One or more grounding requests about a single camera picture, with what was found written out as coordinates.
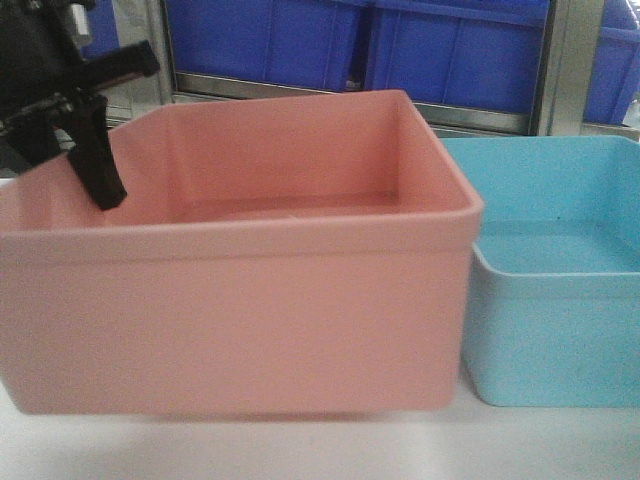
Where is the stainless steel shelf rack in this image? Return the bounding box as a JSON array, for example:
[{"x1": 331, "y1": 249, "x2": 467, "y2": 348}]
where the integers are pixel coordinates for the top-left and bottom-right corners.
[{"x1": 79, "y1": 0, "x2": 640, "y2": 139}]

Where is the blue plastic storage bin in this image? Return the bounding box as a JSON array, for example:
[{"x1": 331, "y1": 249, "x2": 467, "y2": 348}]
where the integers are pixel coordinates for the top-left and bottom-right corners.
[{"x1": 165, "y1": 1, "x2": 370, "y2": 92}]

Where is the light blue plastic box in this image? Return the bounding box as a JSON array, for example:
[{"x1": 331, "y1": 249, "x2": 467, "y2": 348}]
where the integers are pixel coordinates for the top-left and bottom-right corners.
[{"x1": 445, "y1": 136, "x2": 639, "y2": 408}]

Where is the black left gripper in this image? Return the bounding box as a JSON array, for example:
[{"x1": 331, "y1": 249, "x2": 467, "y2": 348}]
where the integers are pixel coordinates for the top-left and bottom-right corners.
[{"x1": 1, "y1": 1, "x2": 160, "y2": 210}]

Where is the pink plastic box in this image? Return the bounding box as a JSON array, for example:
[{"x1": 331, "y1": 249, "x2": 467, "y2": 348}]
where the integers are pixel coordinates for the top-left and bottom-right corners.
[{"x1": 1, "y1": 90, "x2": 483, "y2": 416}]

